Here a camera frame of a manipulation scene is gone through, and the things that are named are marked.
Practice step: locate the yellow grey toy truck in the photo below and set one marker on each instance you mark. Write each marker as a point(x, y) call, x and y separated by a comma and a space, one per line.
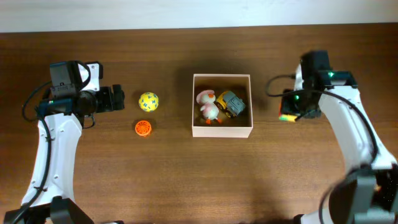
point(230, 104)

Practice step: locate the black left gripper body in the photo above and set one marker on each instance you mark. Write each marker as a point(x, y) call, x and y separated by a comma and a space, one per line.
point(104, 99)

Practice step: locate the white open cardboard box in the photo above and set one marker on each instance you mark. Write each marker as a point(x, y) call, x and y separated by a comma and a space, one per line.
point(238, 127)

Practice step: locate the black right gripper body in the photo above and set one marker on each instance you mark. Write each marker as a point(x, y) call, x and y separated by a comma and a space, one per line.
point(307, 107)

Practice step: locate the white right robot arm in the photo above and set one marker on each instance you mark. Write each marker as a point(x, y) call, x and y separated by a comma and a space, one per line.
point(368, 192)

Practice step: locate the yellow ball with blue letters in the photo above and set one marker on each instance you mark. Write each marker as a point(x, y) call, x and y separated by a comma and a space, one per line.
point(148, 101)

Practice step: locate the orange round lattice toy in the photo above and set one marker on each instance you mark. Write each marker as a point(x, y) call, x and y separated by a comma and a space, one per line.
point(143, 128)

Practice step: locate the pink white toy duck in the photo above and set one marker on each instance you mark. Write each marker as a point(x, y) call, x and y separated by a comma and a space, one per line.
point(206, 99)

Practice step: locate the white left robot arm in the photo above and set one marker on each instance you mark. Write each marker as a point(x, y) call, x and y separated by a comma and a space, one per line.
point(73, 94)

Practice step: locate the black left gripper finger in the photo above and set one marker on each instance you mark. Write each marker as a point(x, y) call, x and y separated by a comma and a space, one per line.
point(119, 103)
point(117, 90)

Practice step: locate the colourful two-by-two puzzle cube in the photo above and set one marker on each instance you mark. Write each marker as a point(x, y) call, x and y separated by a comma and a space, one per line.
point(285, 116)

